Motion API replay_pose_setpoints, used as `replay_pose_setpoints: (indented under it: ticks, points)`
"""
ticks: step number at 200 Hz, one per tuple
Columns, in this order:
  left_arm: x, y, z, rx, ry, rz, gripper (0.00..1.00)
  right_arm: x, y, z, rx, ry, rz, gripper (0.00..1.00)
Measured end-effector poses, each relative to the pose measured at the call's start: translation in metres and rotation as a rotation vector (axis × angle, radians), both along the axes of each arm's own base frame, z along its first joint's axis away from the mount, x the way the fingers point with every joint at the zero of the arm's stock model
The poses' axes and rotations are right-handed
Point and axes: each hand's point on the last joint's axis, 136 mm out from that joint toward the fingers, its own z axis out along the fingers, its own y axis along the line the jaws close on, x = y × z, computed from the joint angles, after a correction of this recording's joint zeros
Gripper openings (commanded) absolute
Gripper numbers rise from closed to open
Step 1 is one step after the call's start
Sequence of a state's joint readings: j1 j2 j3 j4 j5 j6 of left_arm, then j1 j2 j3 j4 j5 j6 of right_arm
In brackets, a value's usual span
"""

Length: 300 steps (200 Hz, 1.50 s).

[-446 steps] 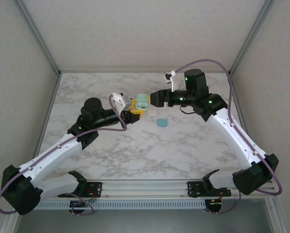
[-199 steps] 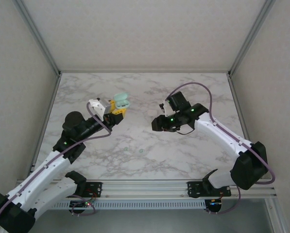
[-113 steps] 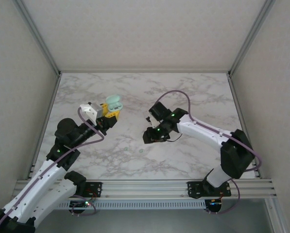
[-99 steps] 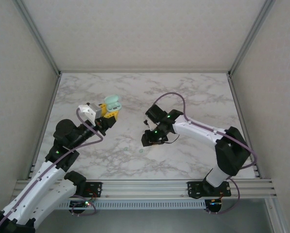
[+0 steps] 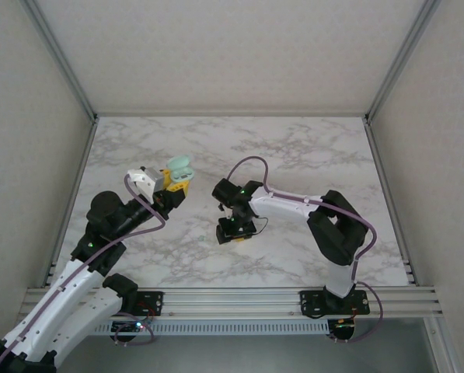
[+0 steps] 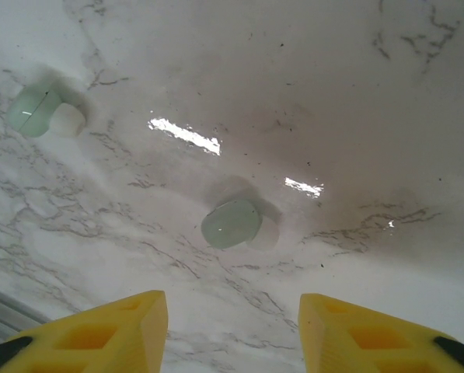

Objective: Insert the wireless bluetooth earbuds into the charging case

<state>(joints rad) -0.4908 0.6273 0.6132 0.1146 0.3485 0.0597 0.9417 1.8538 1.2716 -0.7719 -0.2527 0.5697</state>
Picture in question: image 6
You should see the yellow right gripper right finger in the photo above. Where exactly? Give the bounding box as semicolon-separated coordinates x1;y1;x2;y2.
298;293;464;373

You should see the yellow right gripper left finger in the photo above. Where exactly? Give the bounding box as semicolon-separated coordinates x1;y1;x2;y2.
0;289;169;373

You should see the mint green earbud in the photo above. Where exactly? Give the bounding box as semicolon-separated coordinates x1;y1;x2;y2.
5;78;88;139
199;189;282;251

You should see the wide aluminium base rail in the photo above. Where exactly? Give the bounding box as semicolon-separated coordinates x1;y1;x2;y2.
0;282;52;339

